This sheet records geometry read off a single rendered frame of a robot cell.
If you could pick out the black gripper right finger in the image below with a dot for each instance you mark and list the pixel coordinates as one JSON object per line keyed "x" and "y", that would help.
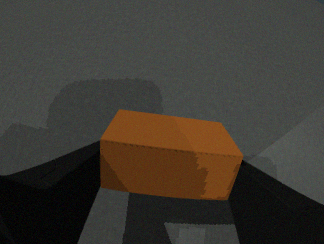
{"x": 267, "y": 212}

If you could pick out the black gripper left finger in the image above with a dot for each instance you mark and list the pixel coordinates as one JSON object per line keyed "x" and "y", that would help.
{"x": 49, "y": 204}

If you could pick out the orange block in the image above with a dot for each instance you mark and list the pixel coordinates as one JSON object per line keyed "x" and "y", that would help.
{"x": 155, "y": 155}

